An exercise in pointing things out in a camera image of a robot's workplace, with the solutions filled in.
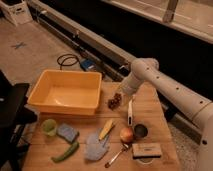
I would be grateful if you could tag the metal can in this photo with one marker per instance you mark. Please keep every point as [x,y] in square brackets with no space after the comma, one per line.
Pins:
[140,131]

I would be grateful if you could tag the red yellow apple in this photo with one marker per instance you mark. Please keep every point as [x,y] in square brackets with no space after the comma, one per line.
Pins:
[126,135]

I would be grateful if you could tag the white handled brush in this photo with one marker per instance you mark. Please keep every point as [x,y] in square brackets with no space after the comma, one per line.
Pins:
[130,111]

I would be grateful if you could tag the white cardboard box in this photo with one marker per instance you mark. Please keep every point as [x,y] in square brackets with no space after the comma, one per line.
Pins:
[17,14]

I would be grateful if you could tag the green plastic cup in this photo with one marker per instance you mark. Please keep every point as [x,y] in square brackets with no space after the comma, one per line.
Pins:
[49,127]

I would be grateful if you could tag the black chair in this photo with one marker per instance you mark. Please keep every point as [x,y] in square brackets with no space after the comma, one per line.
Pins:
[14,116]

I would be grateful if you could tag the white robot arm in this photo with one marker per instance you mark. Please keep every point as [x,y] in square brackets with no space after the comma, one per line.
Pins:
[197,108]

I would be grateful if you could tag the yellow corn piece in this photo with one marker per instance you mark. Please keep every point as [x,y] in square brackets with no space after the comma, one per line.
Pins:
[105,130]

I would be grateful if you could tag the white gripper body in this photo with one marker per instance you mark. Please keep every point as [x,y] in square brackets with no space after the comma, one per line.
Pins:
[129,85]

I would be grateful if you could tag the blue sponge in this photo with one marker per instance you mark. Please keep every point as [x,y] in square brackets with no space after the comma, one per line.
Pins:
[67,132]

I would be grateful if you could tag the yellow plastic bin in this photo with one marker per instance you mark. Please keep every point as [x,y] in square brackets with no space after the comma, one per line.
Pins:
[67,92]

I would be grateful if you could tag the brown block eraser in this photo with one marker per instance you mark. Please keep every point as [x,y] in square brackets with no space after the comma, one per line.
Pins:
[146,150]

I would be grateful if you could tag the metal spoon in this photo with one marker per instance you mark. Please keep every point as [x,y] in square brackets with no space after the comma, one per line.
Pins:
[113,159]

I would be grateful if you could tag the dark purple grape bunch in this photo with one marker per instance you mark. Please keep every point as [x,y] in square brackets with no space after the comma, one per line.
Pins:
[115,102]

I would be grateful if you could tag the blue device on floor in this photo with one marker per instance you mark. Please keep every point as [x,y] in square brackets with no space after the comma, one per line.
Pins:
[87,65]

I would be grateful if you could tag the light blue cloth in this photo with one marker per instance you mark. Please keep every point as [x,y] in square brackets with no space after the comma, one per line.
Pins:
[95,148]

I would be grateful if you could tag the green cucumber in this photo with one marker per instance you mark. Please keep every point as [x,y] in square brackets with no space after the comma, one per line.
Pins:
[67,153]

